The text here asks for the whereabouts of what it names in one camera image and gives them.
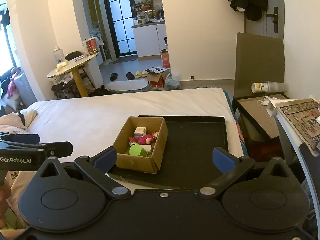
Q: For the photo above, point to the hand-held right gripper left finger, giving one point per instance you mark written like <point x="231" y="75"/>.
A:
<point x="105" y="158"/>

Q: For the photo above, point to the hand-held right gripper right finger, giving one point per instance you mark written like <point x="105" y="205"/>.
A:
<point x="223" y="161"/>

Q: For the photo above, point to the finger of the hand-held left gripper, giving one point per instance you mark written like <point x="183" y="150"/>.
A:
<point x="25" y="138"/>
<point x="60" y="148"/>

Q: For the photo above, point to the green cube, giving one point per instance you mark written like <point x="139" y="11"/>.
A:
<point x="137" y="151"/>

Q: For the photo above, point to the black tray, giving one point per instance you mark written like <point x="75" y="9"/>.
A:
<point x="190" y="150"/>

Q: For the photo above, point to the white rectangular block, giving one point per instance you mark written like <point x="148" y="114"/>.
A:
<point x="148" y="148"/>

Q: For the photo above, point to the pink figurine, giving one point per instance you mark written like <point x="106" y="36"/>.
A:
<point x="145" y="139"/>

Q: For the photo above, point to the white purple toy box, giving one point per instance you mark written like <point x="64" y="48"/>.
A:
<point x="140" y="131"/>

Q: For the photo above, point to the person's left hand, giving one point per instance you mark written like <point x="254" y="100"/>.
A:
<point x="5" y="200"/>

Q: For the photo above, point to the white ribbed appliance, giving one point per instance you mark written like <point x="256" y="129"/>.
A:
<point x="25" y="92"/>

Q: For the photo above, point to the pink plush toy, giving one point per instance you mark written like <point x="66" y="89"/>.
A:
<point x="12" y="86"/>

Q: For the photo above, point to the black side table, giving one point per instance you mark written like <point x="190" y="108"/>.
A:
<point x="260" y="120"/>

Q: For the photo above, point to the black shoes pile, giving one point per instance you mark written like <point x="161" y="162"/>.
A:
<point x="101" y="91"/>

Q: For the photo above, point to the grey desk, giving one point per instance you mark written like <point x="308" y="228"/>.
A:
<point x="287" y="130"/>

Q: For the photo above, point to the white flat box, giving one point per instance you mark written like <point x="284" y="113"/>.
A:
<point x="272" y="108"/>

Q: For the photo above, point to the white face mask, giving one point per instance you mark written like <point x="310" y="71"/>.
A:
<point x="267" y="101"/>

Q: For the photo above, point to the white floor mat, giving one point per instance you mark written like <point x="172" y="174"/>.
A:
<point x="126" y="85"/>

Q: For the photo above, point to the pale yellow object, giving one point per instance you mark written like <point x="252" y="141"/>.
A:
<point x="62" y="65"/>

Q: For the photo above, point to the black slipper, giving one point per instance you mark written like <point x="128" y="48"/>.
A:
<point x="130" y="76"/>
<point x="114" y="77"/>

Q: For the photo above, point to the stack of plastic cups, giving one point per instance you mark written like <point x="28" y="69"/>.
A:
<point x="267" y="87"/>

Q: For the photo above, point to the round yellow side table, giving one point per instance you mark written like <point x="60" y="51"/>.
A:
<point x="72" y="63"/>

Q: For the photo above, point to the printed desk mat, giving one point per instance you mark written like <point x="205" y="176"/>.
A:
<point x="302" y="122"/>

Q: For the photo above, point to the clear water bottle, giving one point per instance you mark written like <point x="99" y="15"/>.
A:
<point x="59" y="55"/>

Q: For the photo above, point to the beige slipper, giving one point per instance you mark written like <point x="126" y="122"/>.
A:
<point x="145" y="73"/>
<point x="138" y="74"/>

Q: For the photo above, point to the eyeglasses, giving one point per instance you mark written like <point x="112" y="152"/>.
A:
<point x="82" y="57"/>

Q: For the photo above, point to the clear plastic bag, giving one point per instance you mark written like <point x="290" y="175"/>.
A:
<point x="173" y="82"/>

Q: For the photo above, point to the black chair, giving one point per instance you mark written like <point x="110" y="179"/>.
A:
<point x="72" y="55"/>

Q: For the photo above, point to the red cardboard floor box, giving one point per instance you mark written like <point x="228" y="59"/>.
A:
<point x="157" y="80"/>

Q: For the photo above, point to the grey door mat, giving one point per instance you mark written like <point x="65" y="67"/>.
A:
<point x="123" y="59"/>

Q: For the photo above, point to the red tin canister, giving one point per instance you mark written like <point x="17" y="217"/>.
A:
<point x="92" y="46"/>

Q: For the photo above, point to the olive brown board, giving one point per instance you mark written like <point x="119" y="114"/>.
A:
<point x="260" y="57"/>

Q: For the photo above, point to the orange box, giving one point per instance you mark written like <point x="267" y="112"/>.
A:
<point x="165" y="60"/>

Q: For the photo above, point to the white kitchen cabinet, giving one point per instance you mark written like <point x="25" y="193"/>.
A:
<point x="147" y="41"/>

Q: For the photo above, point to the black spray bottle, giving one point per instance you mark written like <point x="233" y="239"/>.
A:
<point x="165" y="44"/>

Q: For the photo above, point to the black framed glass door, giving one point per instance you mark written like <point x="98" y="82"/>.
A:
<point x="120" y="22"/>

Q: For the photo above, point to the white rice cooker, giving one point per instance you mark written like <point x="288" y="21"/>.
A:
<point x="140" y="20"/>

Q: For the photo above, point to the kitchen shelf with jars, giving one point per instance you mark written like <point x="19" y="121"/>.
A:
<point x="143" y="5"/>

